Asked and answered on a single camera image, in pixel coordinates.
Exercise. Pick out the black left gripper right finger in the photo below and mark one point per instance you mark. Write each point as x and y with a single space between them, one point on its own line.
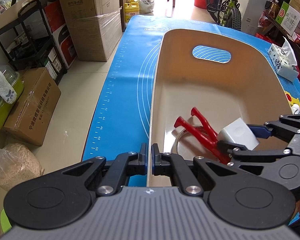
235 196

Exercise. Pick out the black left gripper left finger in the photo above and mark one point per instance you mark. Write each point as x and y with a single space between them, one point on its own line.
62 197

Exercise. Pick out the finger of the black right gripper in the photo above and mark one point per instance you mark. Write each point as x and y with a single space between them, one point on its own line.
285 128
242 149

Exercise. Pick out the white power adapter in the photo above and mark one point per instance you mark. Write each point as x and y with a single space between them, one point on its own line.
238 132

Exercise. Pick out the red plastic clamp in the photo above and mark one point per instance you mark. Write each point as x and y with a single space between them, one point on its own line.
205 134

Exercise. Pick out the beige plastic storage bin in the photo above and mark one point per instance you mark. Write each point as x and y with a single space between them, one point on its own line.
225 79

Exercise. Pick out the white pill bottle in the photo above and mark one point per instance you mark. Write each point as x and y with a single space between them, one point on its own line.
295 109

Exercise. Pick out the yellow toy gun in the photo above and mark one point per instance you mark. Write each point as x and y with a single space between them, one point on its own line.
292 100

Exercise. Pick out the bag of grain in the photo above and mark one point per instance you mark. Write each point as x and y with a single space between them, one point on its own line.
17 165

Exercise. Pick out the white tissue box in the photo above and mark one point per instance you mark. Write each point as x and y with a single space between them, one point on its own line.
284 60

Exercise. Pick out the brown cardboard box on floor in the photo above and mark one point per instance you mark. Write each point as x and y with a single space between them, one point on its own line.
30 116

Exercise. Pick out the blue silicone mat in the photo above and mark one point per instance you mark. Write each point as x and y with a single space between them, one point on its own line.
122 116

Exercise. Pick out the green plastic container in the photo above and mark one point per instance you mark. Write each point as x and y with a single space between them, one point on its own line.
11 88

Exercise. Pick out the green black bicycle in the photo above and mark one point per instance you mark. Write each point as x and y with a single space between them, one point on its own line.
225 13

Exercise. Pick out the black metal shelf rack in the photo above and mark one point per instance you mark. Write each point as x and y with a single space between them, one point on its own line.
28 43

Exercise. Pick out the yellow oil jug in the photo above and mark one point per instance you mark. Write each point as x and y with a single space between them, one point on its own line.
131 9

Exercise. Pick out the large cardboard box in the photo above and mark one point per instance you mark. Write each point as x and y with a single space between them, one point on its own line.
94 27

